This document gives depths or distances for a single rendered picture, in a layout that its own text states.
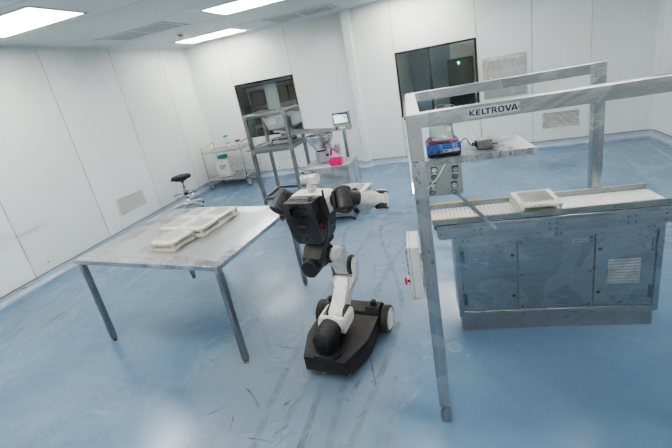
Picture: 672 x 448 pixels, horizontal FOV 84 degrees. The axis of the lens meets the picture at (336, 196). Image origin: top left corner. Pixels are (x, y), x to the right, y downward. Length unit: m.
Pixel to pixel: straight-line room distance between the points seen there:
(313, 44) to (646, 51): 5.41
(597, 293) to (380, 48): 5.55
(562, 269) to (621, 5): 5.51
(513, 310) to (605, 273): 0.60
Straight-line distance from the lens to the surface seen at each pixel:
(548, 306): 2.97
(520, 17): 7.36
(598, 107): 2.81
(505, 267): 2.74
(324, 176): 4.87
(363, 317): 2.89
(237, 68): 8.30
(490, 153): 2.34
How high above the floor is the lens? 1.89
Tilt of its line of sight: 18 degrees down
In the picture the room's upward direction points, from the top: 11 degrees counter-clockwise
